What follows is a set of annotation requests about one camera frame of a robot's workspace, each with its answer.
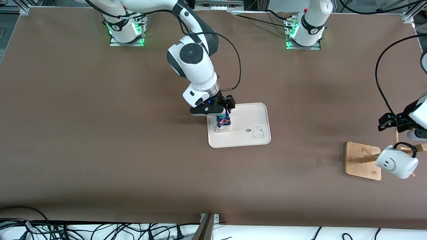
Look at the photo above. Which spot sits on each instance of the cream rabbit print tray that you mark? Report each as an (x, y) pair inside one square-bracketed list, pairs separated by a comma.
[(243, 140)]

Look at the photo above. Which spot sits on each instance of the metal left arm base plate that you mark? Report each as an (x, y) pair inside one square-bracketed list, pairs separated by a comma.
[(317, 47)]

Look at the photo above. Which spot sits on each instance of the blue white milk carton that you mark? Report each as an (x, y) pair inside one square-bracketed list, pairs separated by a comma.
[(223, 126)]

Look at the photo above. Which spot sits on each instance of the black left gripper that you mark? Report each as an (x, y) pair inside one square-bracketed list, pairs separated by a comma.
[(401, 119)]

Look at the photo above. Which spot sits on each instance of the aluminium frame corner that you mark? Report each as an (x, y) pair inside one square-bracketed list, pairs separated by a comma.
[(24, 8), (408, 17)]

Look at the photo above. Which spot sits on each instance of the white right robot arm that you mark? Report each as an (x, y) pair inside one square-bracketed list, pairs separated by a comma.
[(190, 55)]

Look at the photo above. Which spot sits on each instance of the white power strip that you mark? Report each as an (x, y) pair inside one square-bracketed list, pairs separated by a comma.
[(218, 4)]

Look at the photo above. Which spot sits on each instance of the wooden cup rack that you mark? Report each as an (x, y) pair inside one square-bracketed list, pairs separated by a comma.
[(362, 163)]

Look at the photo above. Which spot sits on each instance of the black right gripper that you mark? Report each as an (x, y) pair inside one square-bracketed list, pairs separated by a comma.
[(223, 99)]

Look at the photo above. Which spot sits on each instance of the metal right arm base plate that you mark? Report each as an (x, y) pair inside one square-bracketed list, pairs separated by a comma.
[(115, 43)]

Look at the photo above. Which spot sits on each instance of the aluminium frame post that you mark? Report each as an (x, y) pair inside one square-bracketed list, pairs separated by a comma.
[(204, 230)]

